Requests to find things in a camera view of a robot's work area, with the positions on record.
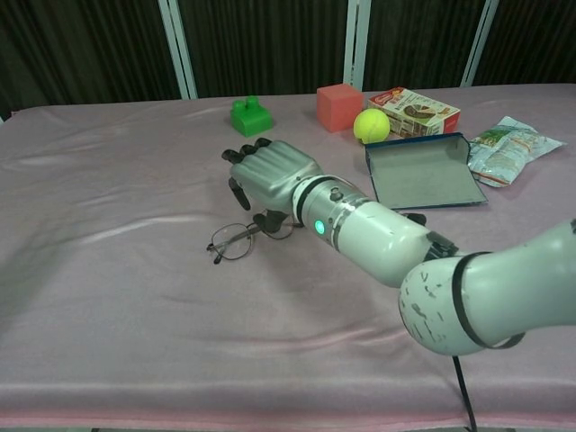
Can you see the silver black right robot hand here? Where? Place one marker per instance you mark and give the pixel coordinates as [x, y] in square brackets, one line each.
[274, 175]

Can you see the black wire-frame eyeglasses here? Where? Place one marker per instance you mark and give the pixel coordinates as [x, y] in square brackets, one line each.
[234, 243]

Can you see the blue box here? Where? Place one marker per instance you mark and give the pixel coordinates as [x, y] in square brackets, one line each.
[418, 180]

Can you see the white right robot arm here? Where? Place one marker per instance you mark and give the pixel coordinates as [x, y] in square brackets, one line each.
[382, 234]

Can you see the green toy building brick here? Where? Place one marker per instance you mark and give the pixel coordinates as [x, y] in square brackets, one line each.
[249, 121]

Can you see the red foam cube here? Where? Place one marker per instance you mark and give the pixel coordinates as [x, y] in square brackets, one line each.
[337, 110]

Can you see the yellow tennis ball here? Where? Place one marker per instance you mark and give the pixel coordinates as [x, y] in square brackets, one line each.
[371, 127]

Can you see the red biscuit box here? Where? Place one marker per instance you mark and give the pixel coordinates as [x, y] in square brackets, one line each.
[418, 112]

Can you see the pink tablecloth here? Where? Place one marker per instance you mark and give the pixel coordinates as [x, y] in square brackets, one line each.
[135, 292]

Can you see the pale green snack bag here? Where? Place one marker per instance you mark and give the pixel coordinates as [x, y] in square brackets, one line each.
[508, 153]

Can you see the white partition post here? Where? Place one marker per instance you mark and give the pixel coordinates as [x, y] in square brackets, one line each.
[180, 58]
[479, 45]
[357, 45]

